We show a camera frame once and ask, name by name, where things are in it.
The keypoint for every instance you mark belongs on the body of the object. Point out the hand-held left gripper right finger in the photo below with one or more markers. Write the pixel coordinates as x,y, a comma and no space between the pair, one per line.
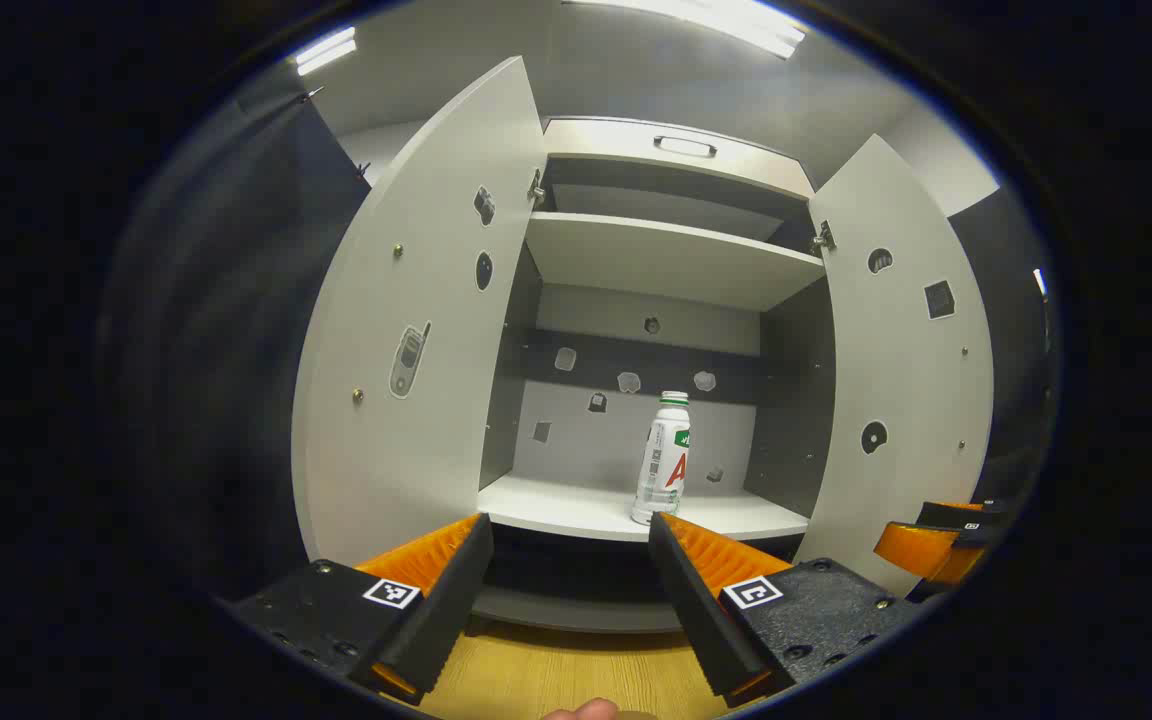
701,600

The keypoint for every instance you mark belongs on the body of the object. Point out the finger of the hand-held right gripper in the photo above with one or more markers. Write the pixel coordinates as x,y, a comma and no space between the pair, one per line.
921,550

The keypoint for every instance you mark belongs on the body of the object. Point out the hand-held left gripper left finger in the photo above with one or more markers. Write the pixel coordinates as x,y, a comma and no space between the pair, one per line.
441,600

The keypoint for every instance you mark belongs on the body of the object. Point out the white bottle with green cap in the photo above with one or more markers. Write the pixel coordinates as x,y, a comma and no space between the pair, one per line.
661,460

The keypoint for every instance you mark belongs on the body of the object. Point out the white cabinet door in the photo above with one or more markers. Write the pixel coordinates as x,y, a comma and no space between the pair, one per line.
896,380
416,300

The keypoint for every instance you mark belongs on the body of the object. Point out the grey white cabinet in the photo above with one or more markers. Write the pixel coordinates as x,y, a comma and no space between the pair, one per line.
791,400

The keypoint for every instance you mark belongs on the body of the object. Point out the white cabinet shelf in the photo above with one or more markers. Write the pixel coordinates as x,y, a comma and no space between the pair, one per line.
656,260

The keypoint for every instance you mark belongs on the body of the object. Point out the black backdrop cloth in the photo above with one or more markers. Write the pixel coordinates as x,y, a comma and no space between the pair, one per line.
1011,350
236,350

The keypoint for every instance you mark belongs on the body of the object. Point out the small ceiling light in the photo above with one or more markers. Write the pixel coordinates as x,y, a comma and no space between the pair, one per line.
326,50

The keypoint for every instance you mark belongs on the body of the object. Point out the long ceiling light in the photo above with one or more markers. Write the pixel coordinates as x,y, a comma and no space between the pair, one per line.
716,22

